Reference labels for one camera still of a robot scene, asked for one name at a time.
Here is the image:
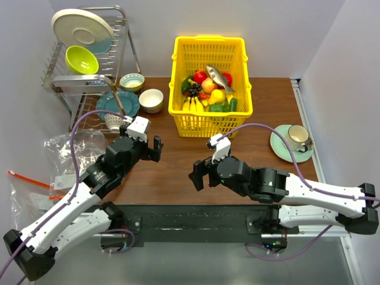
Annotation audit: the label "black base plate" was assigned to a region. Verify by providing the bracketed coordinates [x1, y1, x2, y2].
[101, 202, 299, 247]

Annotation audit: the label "grey toy fish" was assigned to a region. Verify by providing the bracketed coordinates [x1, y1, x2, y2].
[206, 65, 235, 94]

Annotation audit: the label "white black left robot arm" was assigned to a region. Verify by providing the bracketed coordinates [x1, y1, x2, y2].
[3, 135, 163, 281]

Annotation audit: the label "teal patterned small bowl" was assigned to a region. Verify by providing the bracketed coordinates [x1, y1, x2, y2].
[119, 73, 145, 92]

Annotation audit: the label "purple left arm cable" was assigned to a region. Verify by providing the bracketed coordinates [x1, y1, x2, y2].
[0, 110, 128, 283]

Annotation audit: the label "white cream bowl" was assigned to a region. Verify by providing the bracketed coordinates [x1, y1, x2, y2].
[139, 89, 164, 114]

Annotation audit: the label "metal dish rack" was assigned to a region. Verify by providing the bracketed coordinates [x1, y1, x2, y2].
[42, 5, 141, 131]

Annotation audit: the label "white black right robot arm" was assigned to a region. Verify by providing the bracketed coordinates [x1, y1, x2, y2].
[189, 156, 379, 235]

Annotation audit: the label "large cream blue plate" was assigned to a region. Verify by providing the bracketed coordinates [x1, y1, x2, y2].
[51, 9, 114, 55]

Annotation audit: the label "yellow toy banana bunch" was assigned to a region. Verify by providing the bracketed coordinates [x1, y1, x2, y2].
[182, 97, 205, 113]

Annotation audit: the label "cream enamel mug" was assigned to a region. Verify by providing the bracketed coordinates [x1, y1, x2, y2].
[285, 125, 314, 153]

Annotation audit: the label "lime green bowl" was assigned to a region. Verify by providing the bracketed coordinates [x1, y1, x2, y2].
[65, 46, 99, 75]

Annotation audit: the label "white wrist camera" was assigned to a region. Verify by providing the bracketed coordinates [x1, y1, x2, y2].
[119, 116, 151, 143]
[207, 133, 231, 164]

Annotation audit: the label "yellow plastic basket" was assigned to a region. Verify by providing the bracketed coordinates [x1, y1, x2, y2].
[168, 35, 253, 138]

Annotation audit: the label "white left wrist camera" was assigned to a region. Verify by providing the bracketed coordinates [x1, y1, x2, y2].
[119, 116, 151, 143]

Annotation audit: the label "teal scalloped plate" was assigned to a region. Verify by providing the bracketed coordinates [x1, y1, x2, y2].
[96, 90, 140, 117]

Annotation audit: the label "dark green toy pepper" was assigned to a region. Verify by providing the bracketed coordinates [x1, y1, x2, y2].
[181, 75, 192, 96]

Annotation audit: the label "green toy cucumber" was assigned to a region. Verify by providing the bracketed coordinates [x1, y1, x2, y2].
[229, 97, 238, 112]

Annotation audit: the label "clear bag red zipper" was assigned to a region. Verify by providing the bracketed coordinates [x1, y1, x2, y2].
[7, 169, 65, 220]

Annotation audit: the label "green toy bell pepper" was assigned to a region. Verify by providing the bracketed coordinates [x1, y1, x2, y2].
[208, 104, 230, 113]

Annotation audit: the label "toy peach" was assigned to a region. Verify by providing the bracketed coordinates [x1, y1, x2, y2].
[201, 77, 217, 94]

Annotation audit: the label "black toy grapes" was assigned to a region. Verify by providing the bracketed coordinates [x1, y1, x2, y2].
[188, 83, 202, 97]

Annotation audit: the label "clear zip top bag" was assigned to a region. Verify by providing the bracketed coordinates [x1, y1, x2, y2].
[44, 129, 107, 195]

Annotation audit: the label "yellow toy pear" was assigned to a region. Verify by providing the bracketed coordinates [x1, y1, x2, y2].
[208, 89, 226, 105]

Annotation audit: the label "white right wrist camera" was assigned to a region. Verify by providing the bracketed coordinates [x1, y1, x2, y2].
[207, 133, 231, 164]

